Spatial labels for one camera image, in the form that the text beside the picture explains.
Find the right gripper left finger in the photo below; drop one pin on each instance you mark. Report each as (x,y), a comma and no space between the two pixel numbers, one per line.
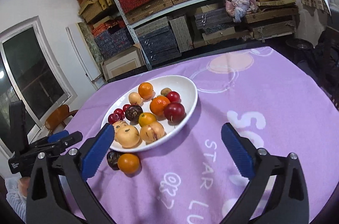
(46,202)

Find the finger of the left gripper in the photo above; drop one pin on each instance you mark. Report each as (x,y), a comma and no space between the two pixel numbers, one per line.
(56,148)
(50,139)

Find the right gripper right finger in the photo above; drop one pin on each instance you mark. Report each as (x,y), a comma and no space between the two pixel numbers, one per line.
(288,201)

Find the small orange tangerine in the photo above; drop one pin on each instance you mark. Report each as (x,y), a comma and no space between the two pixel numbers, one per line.
(146,119)

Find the orange mandarin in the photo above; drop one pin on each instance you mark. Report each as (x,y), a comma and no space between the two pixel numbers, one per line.
(145,90)
(158,105)

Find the small red tomato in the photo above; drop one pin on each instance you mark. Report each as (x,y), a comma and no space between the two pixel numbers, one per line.
(173,96)

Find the red cherry tomato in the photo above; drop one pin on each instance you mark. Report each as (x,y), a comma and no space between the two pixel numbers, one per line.
(125,107)

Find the tan round fruit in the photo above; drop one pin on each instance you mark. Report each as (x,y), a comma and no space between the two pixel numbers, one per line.
(135,99)

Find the tan longan fruit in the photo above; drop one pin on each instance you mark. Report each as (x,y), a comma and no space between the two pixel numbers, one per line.
(165,91)

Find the person left hand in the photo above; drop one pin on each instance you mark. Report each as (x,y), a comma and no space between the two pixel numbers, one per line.
(23,185)

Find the brown wooden chair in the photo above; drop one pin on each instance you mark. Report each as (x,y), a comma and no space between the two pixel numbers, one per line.
(57,117)

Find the small dark red plum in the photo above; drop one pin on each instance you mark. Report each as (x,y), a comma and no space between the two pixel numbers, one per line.
(114,117)

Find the yellow pepino melon striped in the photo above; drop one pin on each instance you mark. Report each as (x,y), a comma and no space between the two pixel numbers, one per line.
(152,132)

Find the purple tablecloth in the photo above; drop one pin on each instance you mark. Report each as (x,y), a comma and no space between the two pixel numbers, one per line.
(192,178)

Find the framed picture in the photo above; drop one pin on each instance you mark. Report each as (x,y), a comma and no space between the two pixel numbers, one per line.
(127,60)

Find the white oval plate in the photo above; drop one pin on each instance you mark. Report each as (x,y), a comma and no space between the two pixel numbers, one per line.
(184,86)

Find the dark wooden chair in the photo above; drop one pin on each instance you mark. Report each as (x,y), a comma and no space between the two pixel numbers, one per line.
(326,58)

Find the pink crumpled cloth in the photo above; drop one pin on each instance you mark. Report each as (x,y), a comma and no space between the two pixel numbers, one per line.
(237,9)

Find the window frame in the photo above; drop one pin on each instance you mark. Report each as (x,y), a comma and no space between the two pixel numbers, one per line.
(30,73)

